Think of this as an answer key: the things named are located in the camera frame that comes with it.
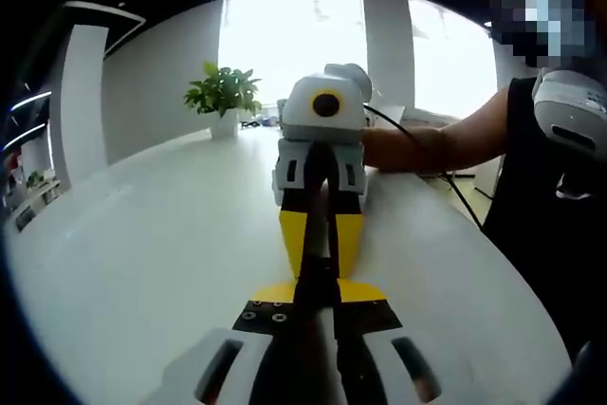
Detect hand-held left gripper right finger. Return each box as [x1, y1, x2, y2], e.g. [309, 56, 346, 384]
[333, 280, 475, 405]

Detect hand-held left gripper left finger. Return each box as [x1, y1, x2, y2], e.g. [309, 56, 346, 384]
[141, 280, 304, 405]

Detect right hand-held gripper cable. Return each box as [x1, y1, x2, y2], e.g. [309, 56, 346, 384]
[364, 103, 486, 231]

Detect wide white pillar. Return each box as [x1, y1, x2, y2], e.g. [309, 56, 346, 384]
[50, 23, 110, 189]

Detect person's black sleeveless shirt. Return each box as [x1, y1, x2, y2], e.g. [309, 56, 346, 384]
[480, 75, 607, 371]

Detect white chest-worn device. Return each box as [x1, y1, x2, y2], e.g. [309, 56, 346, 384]
[531, 67, 607, 201]

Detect white plant pot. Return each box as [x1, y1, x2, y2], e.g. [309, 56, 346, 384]
[210, 108, 240, 141]

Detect green potted plant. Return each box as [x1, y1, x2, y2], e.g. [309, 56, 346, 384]
[183, 61, 264, 119]

